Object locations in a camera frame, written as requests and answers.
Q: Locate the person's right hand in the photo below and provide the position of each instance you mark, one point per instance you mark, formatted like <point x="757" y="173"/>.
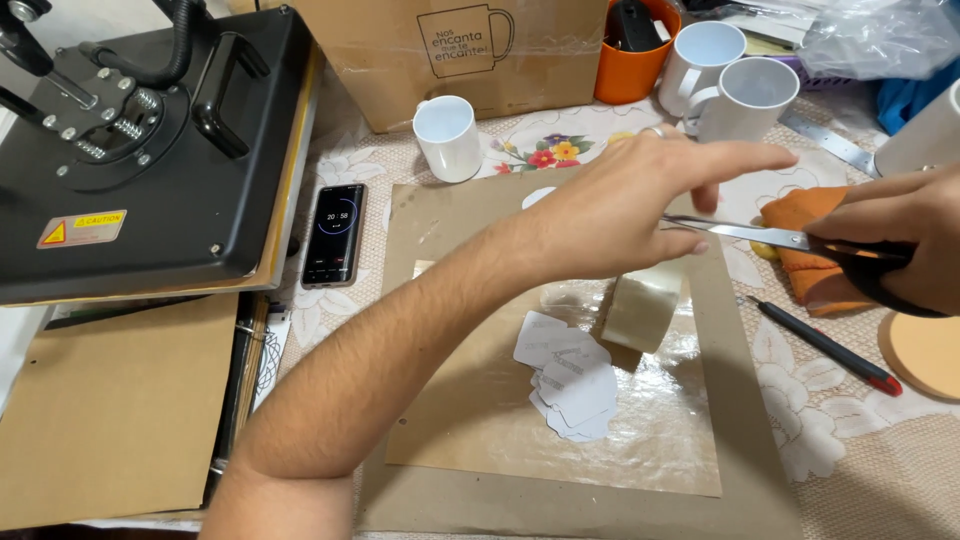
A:
<point x="930" y="232"/>

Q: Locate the person's left hand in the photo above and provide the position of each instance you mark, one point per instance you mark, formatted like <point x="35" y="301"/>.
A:
<point x="615" y="210"/>

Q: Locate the person's right fingers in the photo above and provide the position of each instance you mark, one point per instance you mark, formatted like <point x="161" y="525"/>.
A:
<point x="847" y="223"/>

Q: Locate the clear packing tape roll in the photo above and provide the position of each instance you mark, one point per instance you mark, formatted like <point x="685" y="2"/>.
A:
<point x="637" y="311"/>

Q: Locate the orange cloth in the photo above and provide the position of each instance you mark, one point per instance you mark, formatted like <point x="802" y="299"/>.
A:
<point x="806" y="206"/>

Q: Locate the metal ruler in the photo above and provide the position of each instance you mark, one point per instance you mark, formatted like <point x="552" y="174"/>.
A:
<point x="829" y="141"/>

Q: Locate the white ceramic mug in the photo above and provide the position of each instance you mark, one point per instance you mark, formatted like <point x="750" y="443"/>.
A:
<point x="922" y="135"/>
<point x="697" y="56"/>
<point x="450" y="146"/>
<point x="742" y="105"/>

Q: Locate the black red craft knife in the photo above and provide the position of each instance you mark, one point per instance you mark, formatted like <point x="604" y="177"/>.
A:
<point x="817" y="341"/>

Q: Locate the blue cloth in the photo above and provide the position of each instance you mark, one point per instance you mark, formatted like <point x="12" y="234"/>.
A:
<point x="911" y="101"/>

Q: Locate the purple plastic basket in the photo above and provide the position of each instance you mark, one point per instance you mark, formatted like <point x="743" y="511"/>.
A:
<point x="814" y="75"/>

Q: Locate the round wooden coaster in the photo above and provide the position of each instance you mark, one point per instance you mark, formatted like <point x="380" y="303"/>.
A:
<point x="926" y="356"/>

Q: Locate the clear plastic bag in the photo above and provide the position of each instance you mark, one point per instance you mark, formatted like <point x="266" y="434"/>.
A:
<point x="877" y="37"/>

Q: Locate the stack of papers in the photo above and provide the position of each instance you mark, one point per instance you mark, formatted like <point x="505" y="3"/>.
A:
<point x="769" y="37"/>

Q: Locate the floral lace tablecloth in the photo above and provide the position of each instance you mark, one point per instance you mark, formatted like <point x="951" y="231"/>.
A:
<point x="847" y="450"/>

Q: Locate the orange plastic cup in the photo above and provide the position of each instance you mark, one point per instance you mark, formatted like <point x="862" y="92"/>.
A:
<point x="630" y="75"/>

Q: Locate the black tool in cup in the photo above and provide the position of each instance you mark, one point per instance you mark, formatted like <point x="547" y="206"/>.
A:
<point x="634" y="26"/>

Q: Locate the round white paper sticker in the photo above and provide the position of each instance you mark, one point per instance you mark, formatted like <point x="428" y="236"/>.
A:
<point x="536" y="199"/>

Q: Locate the pile of white paper cutouts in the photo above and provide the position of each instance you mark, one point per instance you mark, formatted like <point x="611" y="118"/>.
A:
<point x="574" y="382"/>

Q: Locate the glossy brown paper sheet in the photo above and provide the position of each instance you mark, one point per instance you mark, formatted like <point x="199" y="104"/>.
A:
<point x="465" y="420"/>

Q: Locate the brown cardboard box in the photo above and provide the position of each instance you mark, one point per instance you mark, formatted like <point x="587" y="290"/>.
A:
<point x="375" y="67"/>

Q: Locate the black smartphone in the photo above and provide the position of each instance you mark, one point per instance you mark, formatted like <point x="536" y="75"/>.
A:
<point x="334" y="236"/>

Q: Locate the large brown cardboard sheet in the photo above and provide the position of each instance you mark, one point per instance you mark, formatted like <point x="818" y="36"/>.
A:
<point x="420" y="510"/>

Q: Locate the white patterned paper sheet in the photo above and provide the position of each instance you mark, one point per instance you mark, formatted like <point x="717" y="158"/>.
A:
<point x="271" y="360"/>

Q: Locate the black heat press machine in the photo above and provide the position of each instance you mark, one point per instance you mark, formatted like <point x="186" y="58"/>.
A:
<point x="187" y="187"/>

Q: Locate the plain brown cardboard panel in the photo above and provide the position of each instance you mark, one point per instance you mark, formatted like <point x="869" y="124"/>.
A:
<point x="112" y="412"/>

